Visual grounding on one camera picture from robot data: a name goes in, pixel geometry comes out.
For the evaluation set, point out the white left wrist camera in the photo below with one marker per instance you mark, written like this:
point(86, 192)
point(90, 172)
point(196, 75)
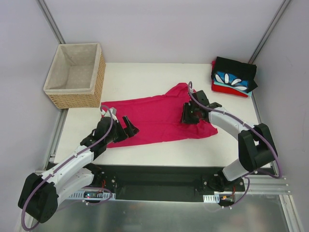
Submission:
point(111, 112)

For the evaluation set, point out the right aluminium corner post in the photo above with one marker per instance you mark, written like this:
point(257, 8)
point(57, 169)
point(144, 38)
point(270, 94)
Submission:
point(283, 7)

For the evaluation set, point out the woven wicker basket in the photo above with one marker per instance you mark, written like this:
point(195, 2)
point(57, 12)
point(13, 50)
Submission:
point(75, 78)

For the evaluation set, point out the white cable duct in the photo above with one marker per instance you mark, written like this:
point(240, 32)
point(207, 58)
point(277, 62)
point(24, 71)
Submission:
point(91, 195)
point(215, 198)

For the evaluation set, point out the right white cable duct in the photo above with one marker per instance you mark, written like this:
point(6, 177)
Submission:
point(215, 198)

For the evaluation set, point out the magenta folded t-shirt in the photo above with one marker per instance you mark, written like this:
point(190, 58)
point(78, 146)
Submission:
point(213, 63)

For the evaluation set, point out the light teal folded t-shirt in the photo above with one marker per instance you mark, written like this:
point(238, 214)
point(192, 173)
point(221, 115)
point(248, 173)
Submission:
point(240, 88)

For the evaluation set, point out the red folded t-shirt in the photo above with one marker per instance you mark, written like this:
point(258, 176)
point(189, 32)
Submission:
point(227, 90)

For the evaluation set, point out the aluminium frame rail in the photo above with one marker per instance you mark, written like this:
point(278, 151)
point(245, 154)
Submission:
point(257, 184)

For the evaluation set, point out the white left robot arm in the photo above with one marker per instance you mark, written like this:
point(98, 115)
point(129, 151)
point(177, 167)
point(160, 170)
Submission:
point(43, 193)

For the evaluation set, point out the left white cable duct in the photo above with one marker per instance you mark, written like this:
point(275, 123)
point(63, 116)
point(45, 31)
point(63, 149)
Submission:
point(91, 195)

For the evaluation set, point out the magenta pink t-shirt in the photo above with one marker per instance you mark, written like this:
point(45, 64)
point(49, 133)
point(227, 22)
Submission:
point(158, 118)

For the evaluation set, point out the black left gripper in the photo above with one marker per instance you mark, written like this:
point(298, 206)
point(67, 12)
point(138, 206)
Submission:
point(123, 130)

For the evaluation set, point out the aluminium corner post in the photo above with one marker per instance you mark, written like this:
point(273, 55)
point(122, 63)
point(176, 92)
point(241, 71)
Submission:
point(50, 20)
point(283, 7)

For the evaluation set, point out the left aluminium corner post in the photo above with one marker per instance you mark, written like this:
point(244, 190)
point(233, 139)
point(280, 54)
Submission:
point(50, 20)

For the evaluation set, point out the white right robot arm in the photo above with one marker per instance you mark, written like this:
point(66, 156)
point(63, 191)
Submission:
point(255, 143)

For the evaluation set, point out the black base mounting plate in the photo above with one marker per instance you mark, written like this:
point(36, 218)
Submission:
point(161, 183)

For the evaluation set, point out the black folded printed t-shirt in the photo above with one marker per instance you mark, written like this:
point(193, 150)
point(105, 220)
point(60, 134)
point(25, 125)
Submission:
point(234, 73)

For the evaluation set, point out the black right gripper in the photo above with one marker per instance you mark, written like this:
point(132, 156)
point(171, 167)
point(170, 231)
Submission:
point(189, 114)

